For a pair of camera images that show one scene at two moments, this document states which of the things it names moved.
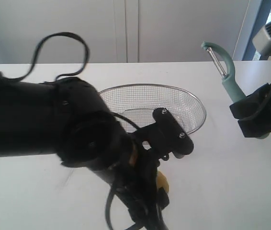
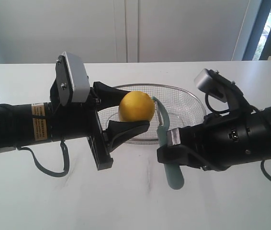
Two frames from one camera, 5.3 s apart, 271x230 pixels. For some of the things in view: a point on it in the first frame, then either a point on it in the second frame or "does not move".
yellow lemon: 162,181 → 136,106
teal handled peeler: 229,80 → 163,119
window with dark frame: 270,10 does not move
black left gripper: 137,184 → 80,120
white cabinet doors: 115,30 does not move
